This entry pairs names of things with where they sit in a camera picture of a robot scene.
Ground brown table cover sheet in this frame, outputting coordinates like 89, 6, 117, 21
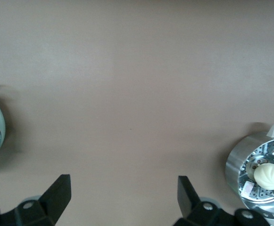
0, 0, 274, 226

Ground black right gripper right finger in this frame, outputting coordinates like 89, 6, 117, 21
174, 175, 236, 226

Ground steel steamer pot white handles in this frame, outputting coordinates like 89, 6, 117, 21
225, 121, 274, 221

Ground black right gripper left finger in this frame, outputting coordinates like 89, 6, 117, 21
0, 173, 72, 226

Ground white steamed bun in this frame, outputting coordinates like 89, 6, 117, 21
254, 163, 274, 191

